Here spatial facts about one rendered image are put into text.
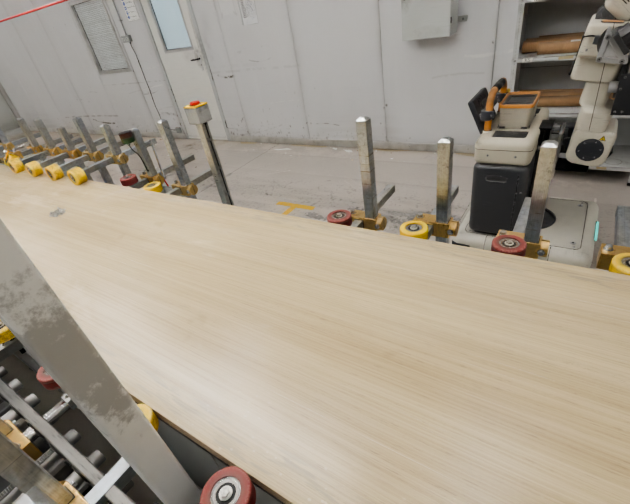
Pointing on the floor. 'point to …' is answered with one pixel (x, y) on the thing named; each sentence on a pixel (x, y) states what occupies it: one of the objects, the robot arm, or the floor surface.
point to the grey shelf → (540, 64)
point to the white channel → (72, 358)
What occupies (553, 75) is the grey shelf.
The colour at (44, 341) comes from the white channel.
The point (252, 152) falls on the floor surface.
